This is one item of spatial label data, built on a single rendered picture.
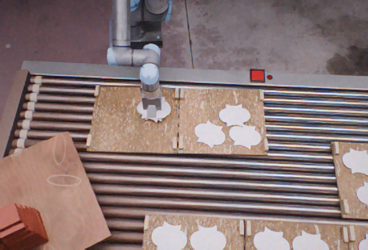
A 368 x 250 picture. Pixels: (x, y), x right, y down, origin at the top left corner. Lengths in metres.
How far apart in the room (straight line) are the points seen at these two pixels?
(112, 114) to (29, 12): 2.02
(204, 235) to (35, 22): 2.56
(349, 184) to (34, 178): 1.34
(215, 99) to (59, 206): 0.87
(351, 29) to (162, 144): 2.35
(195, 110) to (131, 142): 0.34
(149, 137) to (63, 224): 0.53
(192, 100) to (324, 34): 1.93
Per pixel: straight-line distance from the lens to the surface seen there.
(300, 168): 1.89
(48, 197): 1.71
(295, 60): 3.38
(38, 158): 1.79
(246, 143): 1.85
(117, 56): 1.69
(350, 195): 1.89
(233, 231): 1.72
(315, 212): 1.83
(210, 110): 1.91
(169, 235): 1.69
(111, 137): 1.87
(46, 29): 3.60
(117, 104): 1.95
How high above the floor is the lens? 2.60
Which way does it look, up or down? 61 degrees down
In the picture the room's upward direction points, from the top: 2 degrees clockwise
